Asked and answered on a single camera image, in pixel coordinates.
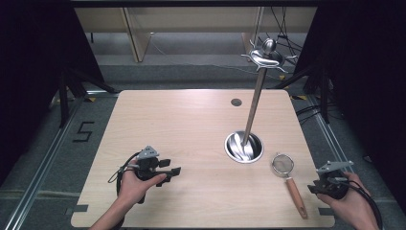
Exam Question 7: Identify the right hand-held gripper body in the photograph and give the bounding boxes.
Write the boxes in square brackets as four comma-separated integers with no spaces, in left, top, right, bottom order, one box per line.
[315,160,355,201]

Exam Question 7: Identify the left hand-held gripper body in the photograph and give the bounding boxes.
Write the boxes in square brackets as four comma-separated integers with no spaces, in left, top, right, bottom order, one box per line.
[128,145,168,190]

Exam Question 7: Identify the mesh strainer with wooden handle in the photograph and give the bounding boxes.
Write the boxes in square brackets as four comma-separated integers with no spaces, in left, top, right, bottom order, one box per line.
[270,152,309,220]

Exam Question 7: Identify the steel utensil rack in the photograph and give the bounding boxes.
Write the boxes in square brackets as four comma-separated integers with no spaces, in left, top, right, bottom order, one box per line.
[224,37,299,165]

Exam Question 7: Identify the person's right hand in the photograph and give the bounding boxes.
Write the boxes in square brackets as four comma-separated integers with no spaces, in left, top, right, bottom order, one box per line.
[317,172,372,222]

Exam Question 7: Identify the person's left hand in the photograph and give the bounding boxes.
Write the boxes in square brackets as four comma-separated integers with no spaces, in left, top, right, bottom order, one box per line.
[117,168,168,209]

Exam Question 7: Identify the black tape floor marking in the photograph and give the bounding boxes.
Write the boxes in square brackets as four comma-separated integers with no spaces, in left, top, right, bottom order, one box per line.
[72,121,96,144]

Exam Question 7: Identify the black tripod stand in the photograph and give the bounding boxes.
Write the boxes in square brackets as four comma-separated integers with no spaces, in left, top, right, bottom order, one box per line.
[270,60,334,125]
[57,65,120,129]

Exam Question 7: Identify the black curtain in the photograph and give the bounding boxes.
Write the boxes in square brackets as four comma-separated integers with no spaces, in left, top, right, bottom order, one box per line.
[0,0,106,188]
[293,0,406,205]

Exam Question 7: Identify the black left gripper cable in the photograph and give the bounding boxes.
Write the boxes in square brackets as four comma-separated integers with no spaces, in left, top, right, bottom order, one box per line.
[107,151,142,196]

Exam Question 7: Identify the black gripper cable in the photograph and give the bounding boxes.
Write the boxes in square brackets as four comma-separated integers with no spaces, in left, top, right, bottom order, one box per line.
[107,151,142,196]
[328,177,384,230]

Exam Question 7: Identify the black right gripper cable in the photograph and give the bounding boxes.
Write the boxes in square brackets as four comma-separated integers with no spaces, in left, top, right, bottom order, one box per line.
[328,177,384,230]

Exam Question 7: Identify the aluminium floor rail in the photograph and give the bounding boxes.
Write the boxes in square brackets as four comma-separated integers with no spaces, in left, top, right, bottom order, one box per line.
[288,92,356,167]
[3,90,120,230]

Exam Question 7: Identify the black floor cables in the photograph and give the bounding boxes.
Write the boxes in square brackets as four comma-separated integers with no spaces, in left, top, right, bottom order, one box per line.
[295,103,344,126]

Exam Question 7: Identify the thin white floor cable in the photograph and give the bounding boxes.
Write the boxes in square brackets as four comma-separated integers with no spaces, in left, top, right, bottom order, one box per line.
[148,31,282,81]

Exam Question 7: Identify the hanging black cables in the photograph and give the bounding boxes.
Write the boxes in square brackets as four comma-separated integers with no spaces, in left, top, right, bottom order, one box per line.
[257,6,305,66]

